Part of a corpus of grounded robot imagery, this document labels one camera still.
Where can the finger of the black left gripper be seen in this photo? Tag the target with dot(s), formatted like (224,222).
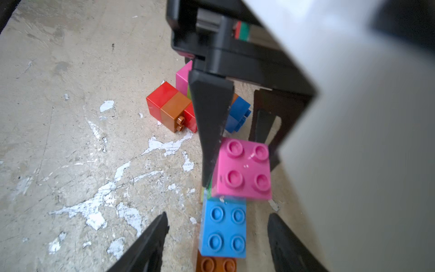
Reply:
(212,97)
(268,105)

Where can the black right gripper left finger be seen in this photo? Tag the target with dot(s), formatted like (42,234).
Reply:
(146,254)

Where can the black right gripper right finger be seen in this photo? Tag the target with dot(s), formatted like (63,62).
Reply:
(288,252)

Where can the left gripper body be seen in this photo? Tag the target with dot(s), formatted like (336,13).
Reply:
(204,30)

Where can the brown lego brick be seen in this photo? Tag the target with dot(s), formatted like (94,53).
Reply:
(235,97)
(172,112)
(215,264)

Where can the magenta lego brick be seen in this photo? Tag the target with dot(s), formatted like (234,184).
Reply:
(182,77)
(242,170)

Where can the red square lego brick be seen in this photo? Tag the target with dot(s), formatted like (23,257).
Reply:
(158,98)

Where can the brown lego brick front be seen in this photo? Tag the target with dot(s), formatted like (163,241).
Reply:
(215,264)

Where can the magenta lego brick front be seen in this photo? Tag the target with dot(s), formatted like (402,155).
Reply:
(242,170)

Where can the dark blue lego brick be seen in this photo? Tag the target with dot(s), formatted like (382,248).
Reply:
(239,112)

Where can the red long lego brick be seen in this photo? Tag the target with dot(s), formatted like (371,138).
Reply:
(190,119)

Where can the light blue long lego brick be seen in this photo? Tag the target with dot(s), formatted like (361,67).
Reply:
(223,229)

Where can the dark green lego brick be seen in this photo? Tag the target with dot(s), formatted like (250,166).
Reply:
(207,191)

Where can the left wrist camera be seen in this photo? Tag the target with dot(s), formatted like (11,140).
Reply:
(362,157)

